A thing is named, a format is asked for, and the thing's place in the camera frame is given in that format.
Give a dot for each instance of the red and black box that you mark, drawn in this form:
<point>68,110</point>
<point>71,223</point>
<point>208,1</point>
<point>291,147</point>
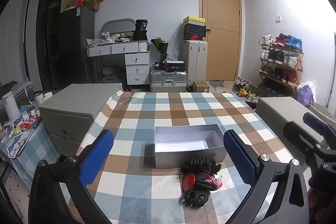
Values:
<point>174,66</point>

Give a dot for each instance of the cloud-shaped pad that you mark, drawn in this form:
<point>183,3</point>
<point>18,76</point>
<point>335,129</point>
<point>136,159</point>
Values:
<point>18,144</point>

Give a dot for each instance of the grey arched mirror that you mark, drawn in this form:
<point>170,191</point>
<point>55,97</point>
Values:
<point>118,24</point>

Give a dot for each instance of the wooden door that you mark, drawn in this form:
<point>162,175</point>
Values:
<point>223,29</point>

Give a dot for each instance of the woven basket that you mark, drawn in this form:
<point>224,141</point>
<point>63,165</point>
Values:
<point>320,109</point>

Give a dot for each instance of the small black box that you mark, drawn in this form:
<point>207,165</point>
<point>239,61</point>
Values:
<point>158,65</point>

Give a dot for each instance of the white desk with drawers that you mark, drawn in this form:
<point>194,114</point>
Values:
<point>131,58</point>

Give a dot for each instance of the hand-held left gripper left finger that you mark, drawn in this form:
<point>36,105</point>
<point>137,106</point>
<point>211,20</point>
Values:
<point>97,158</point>

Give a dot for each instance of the checked tablecloth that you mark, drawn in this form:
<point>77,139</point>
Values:
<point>168,108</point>

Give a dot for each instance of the white suitcase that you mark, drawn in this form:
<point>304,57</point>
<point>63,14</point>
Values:
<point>194,61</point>

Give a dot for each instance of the wooden shoe rack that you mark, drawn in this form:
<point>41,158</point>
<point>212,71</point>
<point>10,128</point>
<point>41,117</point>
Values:
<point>299,74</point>

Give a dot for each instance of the dark refrigerator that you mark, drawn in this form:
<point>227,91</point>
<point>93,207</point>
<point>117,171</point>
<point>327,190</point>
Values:
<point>76,45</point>

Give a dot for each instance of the yellow shoe box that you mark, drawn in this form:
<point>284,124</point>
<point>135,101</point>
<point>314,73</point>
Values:
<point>194,20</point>

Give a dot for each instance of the open cardboard box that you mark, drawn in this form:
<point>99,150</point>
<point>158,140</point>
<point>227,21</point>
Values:
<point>92,3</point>

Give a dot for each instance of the rows of sneakers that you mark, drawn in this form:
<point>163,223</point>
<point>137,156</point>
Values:
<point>278,56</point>

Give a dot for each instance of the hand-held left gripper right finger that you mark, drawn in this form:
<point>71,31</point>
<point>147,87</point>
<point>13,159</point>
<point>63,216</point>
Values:
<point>240,158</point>

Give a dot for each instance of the white thermos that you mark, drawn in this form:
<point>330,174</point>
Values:
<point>10,106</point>

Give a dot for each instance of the silver rectangular box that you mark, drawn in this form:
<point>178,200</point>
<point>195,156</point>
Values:
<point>183,158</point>

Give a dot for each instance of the dark wardrobe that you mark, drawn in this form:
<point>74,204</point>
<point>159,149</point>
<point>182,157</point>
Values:
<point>48,37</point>

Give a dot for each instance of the silver suitcase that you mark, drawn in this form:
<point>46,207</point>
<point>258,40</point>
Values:
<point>168,81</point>

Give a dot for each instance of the brown cardboard box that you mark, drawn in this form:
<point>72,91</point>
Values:
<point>200,86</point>

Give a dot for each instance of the purple bag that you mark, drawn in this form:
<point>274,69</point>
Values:
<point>304,95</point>

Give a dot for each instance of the black shoe box red print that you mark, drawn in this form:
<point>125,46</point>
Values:
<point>194,37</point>

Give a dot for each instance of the black paper bag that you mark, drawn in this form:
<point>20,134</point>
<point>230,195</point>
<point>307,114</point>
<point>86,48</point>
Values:
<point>140,31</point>

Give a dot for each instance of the blue checked side table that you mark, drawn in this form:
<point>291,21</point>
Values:
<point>39,145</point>

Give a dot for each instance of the pile of loose shoes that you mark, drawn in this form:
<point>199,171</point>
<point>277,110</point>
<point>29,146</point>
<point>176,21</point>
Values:
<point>245,90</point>

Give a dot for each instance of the clutter of small bottles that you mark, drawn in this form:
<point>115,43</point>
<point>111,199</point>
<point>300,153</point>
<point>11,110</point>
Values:
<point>26,115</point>

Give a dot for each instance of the bouquet in black wrap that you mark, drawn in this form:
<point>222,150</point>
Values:
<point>161,47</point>

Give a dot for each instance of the grey floor mat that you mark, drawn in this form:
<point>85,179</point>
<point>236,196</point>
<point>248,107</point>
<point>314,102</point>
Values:
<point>218,84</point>

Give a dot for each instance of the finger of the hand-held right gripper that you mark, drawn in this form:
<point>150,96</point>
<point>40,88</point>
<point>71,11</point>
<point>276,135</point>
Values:
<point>316,123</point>
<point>298,134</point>

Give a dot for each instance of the black hair claw clip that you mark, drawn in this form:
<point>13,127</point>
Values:
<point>195,196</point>
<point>202,164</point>

